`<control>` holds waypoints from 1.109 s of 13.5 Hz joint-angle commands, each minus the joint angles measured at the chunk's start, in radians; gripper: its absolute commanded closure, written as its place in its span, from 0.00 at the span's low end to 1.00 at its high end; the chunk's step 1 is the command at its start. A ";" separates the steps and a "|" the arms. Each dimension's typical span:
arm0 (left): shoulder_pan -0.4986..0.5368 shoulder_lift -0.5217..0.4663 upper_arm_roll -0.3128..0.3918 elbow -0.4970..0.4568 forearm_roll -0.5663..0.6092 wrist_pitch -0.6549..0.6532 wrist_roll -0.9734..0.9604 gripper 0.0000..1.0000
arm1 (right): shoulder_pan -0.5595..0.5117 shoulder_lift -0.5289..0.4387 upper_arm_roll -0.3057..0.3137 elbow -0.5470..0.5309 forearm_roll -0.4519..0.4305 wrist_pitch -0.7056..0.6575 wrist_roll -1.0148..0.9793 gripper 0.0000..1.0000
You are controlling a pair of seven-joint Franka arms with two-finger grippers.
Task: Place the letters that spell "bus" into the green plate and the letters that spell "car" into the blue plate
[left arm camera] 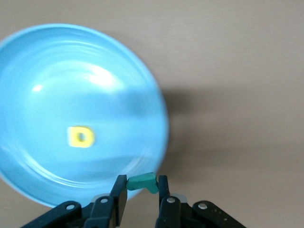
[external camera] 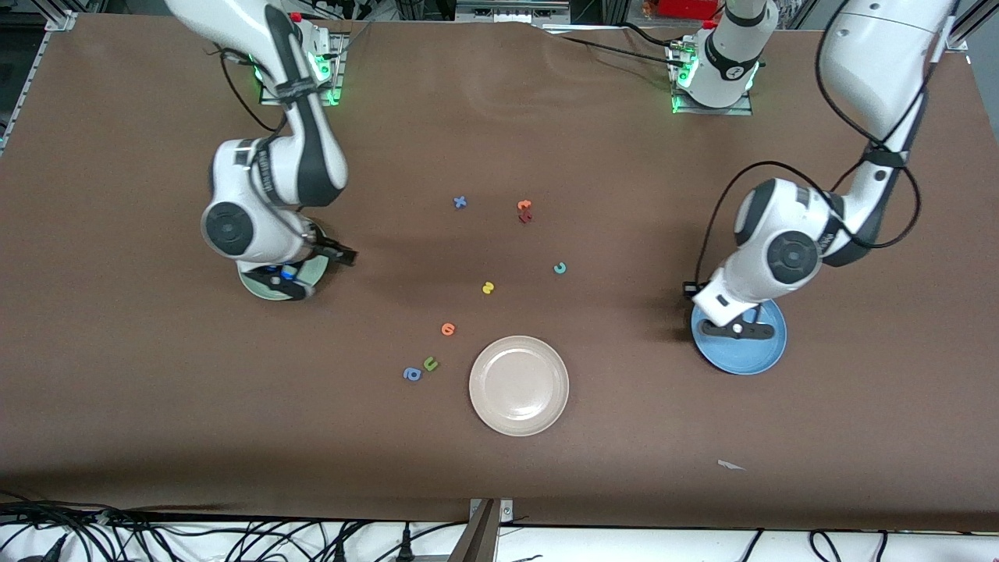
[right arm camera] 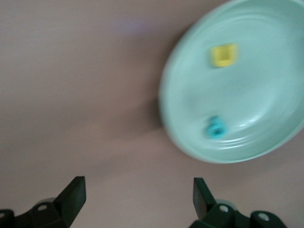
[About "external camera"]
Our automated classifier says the green plate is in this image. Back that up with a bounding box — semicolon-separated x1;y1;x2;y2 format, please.
238;256;331;302

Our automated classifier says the blue plate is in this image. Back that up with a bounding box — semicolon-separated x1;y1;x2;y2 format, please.
691;297;787;376

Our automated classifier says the beige plate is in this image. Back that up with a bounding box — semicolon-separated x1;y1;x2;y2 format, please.
468;336;570;437

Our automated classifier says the brown table cover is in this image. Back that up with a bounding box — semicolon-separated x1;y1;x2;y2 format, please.
0;14;999;532

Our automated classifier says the red box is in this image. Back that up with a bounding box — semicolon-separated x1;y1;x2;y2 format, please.
659;0;723;20

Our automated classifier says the grey metal box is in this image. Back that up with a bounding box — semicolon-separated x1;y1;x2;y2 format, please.
455;0;572;24

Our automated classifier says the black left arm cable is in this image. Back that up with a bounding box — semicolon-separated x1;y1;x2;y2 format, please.
695;0;923;288

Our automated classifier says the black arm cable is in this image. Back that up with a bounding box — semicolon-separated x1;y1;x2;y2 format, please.
219;48;286;135
695;0;923;288

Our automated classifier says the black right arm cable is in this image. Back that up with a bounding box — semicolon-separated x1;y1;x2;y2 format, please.
219;48;286;135

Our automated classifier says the black cable on table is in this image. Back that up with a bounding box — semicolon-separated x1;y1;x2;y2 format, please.
539;23;681;69

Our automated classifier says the metal bracket with beam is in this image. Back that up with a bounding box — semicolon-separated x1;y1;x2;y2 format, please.
449;498;514;562

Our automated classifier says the black cable bundle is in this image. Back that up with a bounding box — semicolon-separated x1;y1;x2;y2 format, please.
0;490;375;562

